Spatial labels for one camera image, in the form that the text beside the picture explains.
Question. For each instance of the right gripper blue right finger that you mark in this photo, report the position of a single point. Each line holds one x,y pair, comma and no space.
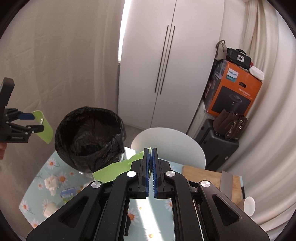
200,210

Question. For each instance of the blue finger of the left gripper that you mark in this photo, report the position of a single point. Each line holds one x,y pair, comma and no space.
26,116
32,129

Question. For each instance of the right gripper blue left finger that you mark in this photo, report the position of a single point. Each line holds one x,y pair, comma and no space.
99,211

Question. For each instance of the blue colourful snack wrapper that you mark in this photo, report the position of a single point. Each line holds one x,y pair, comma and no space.
69,193

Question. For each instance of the small white tissue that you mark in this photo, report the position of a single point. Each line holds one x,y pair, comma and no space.
52,184

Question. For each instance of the cartoon ice cream plastic cup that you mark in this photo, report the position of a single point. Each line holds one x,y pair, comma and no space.
49,209

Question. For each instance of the black lined trash bin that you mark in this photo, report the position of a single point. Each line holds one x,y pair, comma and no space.
89,139

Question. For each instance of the person left hand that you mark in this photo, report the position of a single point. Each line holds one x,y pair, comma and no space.
3,147

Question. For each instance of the wooden cutting board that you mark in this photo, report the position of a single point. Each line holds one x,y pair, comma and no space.
197,175

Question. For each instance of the beige ceramic mug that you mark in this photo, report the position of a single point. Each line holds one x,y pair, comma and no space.
247,205

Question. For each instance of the black suitcase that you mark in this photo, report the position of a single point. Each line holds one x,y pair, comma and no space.
216,148

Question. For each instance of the beige curtain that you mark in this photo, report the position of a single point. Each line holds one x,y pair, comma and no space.
63,55

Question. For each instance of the white round chair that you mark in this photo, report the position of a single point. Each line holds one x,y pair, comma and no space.
172,145

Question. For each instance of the brown leather bag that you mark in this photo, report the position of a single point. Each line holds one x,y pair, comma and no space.
229,124

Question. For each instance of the orange Philips cardboard box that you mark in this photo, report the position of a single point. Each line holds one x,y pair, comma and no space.
230,88

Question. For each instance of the white pouch on box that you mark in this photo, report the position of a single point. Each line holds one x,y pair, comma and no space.
257,73

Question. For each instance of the white double door cabinet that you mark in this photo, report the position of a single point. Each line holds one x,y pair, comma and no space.
167,55

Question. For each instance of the beige hanging handbag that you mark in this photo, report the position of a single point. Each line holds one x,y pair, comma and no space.
221,50

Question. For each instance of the steel cleaver black handle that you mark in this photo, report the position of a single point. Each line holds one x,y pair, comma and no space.
226,184

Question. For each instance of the black camera bag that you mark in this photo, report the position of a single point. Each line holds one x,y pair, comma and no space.
239,58

